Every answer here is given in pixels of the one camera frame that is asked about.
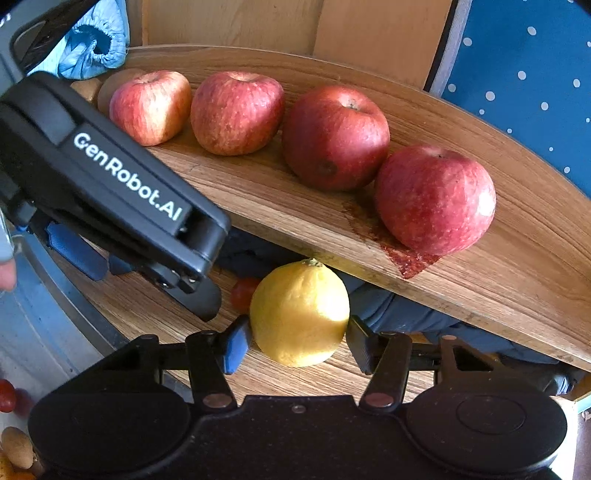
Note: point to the wooden back panel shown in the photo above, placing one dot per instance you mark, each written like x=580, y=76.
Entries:
x=395, y=39

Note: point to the red cherry tomato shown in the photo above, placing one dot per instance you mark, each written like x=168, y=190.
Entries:
x=8, y=397
x=241, y=294

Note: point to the blue dotted fabric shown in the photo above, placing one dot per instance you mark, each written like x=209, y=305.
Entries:
x=524, y=68

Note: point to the blue elastic cuff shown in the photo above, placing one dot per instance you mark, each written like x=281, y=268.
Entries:
x=98, y=42

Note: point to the large orange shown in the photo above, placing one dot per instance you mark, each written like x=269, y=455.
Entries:
x=24, y=475

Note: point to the yellow lemon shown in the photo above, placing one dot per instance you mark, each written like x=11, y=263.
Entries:
x=299, y=313

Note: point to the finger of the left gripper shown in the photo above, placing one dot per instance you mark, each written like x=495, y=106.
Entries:
x=77, y=251
x=204, y=302

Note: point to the curved wooden shelf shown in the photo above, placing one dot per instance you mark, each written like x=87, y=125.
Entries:
x=527, y=279

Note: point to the rightmost red apple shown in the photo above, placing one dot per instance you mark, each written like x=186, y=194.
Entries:
x=434, y=200

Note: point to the pale red apple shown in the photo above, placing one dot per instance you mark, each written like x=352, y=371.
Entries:
x=152, y=108

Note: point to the pink red apple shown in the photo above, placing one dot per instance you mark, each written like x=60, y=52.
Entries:
x=236, y=113

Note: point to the left kiwi on shelf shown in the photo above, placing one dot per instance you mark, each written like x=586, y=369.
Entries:
x=88, y=89

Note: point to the small brown kiwi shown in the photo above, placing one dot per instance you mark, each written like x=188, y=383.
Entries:
x=18, y=447

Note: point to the dark red apple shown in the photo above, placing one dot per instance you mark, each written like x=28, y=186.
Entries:
x=335, y=139

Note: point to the yellow-green pear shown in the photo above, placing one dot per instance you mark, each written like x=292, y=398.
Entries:
x=6, y=468

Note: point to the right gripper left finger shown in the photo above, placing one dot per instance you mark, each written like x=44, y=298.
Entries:
x=213, y=355

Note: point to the metal tray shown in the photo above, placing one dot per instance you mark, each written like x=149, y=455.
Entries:
x=50, y=332

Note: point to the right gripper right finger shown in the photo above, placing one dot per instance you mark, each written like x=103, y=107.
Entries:
x=386, y=358

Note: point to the dark blue quilted cloth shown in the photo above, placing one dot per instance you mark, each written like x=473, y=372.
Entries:
x=246, y=255

